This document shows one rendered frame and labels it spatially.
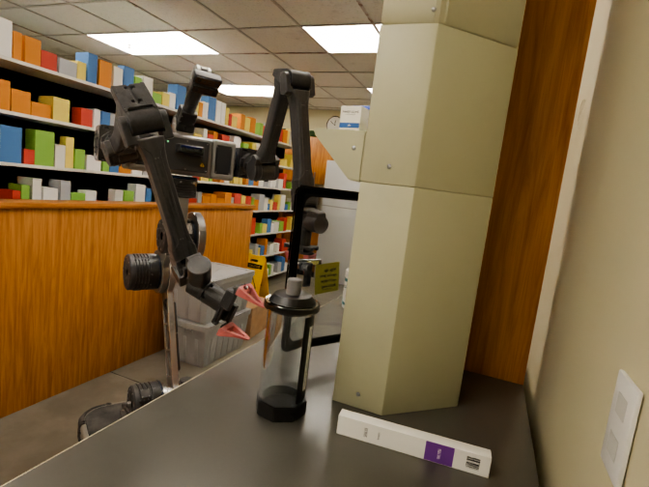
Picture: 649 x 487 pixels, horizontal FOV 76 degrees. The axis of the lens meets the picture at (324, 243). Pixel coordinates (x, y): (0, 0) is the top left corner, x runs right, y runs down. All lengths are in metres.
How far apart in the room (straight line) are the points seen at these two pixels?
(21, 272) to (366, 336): 2.11
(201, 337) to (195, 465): 2.43
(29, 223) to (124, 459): 1.99
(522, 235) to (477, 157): 0.34
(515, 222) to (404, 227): 0.43
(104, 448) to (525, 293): 0.98
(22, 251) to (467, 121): 2.29
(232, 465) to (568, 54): 1.14
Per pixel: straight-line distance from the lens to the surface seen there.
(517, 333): 1.22
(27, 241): 2.66
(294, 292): 0.80
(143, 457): 0.78
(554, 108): 1.21
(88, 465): 0.79
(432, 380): 0.97
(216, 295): 1.09
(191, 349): 3.26
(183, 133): 1.71
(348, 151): 0.86
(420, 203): 0.83
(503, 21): 0.98
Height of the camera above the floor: 1.39
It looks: 8 degrees down
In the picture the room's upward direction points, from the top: 7 degrees clockwise
